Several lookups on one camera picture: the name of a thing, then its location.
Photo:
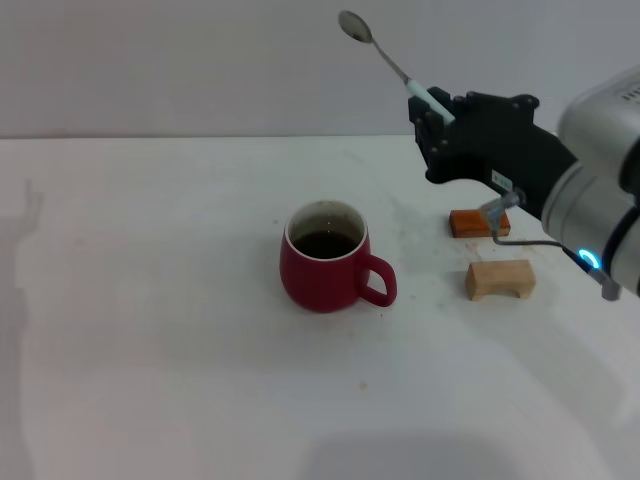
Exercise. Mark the dark coffee liquid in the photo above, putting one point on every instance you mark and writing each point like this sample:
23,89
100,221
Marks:
325,245

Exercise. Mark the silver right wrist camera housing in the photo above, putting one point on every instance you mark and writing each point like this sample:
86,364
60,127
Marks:
600,120

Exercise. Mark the dark orange wooden block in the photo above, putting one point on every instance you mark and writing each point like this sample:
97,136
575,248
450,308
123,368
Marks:
470,225

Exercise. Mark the light wooden arch block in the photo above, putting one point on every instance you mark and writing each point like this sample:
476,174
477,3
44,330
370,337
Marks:
495,280

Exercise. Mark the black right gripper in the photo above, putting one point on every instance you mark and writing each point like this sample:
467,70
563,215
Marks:
490,145

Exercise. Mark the red ceramic cup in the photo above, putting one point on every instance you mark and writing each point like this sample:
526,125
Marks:
320,285

